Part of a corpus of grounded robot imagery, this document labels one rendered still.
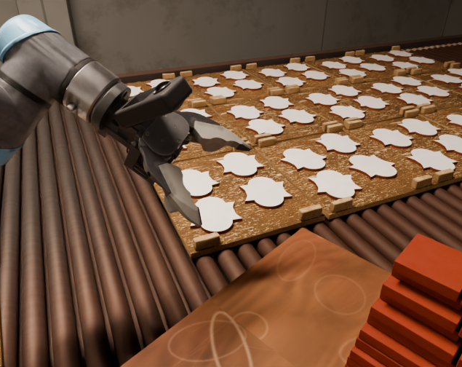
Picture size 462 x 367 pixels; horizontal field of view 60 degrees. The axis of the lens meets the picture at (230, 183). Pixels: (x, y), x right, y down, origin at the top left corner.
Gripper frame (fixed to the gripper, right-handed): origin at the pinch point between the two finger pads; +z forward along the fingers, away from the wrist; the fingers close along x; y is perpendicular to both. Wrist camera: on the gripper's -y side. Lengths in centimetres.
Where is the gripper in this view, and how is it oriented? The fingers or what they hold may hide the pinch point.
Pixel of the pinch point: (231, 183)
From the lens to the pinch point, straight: 54.7
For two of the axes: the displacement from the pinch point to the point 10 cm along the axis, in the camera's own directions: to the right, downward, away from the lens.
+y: -3.9, 4.0, 8.3
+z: 8.0, 5.9, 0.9
